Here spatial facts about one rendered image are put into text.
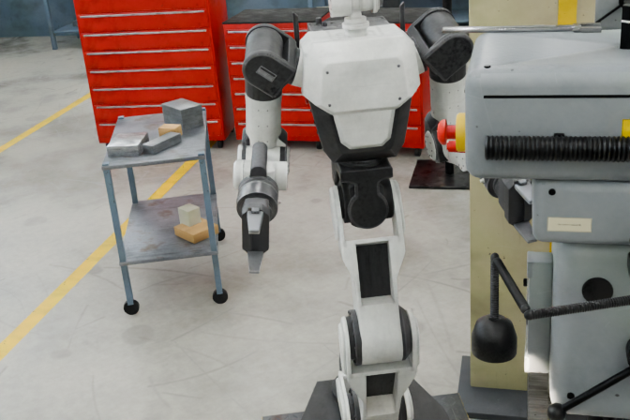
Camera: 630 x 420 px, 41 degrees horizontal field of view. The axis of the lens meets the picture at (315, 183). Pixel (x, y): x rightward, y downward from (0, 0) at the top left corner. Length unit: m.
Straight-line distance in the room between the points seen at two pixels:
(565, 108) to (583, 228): 0.18
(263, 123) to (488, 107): 0.98
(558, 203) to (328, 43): 0.87
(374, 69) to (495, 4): 1.15
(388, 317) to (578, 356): 0.83
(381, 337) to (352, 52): 0.71
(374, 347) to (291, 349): 1.90
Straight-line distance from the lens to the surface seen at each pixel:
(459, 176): 5.75
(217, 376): 3.88
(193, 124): 4.50
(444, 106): 2.10
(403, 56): 1.93
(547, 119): 1.16
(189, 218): 4.45
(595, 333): 1.34
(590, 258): 1.28
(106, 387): 3.96
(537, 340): 1.44
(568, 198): 1.21
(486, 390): 3.65
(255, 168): 1.78
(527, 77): 1.15
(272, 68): 1.94
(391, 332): 2.11
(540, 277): 1.38
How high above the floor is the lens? 2.19
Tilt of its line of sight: 22 degrees down
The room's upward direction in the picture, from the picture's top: 5 degrees counter-clockwise
